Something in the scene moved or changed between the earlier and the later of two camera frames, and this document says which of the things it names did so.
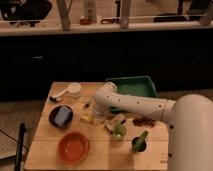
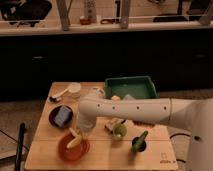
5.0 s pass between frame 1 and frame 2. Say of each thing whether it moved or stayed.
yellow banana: moved
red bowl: stayed
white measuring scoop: stayed
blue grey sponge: stayed
